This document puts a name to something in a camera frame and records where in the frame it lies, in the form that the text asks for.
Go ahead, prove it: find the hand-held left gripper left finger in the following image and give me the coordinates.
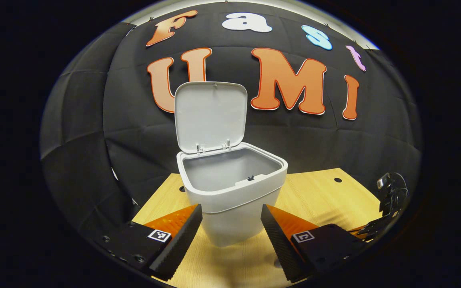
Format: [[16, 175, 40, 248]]
[[94, 204, 203, 281]]

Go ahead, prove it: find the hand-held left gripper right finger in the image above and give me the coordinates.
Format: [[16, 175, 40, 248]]
[[261, 204, 369, 283]]

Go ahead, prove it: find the white desktop garbage bin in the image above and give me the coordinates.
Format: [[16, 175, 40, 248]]
[[174, 81, 289, 248]]

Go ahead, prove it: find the wooden desktop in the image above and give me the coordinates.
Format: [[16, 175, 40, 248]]
[[132, 168, 381, 288]]

